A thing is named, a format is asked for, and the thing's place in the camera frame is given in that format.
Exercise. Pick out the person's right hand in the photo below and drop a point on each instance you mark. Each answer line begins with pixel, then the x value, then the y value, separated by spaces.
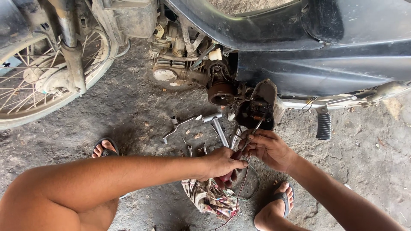
pixel 271 149

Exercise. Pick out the person's left hand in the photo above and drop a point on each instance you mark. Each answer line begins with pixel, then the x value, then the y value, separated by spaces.
pixel 220 160

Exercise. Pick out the person's right fingers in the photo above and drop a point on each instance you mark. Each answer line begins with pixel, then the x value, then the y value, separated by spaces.
pixel 249 144

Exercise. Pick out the small metal bolt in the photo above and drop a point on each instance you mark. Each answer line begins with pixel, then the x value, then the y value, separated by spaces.
pixel 205 149

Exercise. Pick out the grey stator engine cover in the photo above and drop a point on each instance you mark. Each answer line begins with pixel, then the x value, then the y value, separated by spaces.
pixel 261 93

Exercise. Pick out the rusty brown flywheel rotor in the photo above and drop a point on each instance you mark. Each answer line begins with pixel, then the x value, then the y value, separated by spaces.
pixel 221 93

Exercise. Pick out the small silver wrench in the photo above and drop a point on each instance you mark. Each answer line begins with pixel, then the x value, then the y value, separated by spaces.
pixel 190 150

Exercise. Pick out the black flip-flop sandal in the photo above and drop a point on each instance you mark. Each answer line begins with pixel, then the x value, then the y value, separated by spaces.
pixel 109 152
pixel 284 197

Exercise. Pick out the patterned dirty rag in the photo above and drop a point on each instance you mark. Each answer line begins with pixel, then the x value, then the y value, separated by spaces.
pixel 208 199

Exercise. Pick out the person's right foot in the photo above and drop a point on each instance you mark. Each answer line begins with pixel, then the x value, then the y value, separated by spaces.
pixel 273 211

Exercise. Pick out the person's foot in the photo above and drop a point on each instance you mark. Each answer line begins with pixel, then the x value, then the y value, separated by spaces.
pixel 273 211
pixel 104 147

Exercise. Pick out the bent metal lever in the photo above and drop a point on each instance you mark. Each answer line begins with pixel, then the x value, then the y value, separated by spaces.
pixel 178 126

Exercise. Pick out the black rubber footpeg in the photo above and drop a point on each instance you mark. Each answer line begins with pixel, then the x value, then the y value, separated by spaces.
pixel 323 126

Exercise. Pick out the white plastic plug cap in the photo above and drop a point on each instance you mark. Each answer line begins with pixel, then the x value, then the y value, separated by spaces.
pixel 215 54

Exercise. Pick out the silver footrest bar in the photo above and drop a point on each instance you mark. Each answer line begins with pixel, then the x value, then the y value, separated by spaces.
pixel 340 99

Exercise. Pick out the dusty motorcycle engine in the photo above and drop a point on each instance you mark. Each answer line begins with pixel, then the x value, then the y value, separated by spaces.
pixel 179 67

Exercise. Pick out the black motorcycle body fairing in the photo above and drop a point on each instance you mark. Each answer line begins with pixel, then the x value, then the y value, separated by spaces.
pixel 321 61

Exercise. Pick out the person's left foot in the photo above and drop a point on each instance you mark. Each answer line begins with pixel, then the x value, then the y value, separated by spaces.
pixel 104 147

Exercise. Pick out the grey plastic leg shield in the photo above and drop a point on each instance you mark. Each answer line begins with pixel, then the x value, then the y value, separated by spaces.
pixel 128 19

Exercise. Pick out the grey motorcycle fork leg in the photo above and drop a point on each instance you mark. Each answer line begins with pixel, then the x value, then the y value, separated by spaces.
pixel 72 54

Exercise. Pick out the person's left leg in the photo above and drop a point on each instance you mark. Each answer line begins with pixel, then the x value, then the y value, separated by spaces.
pixel 57 215

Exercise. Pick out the spoked motorcycle wheel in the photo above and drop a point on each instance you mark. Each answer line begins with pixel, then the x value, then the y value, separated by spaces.
pixel 38 93

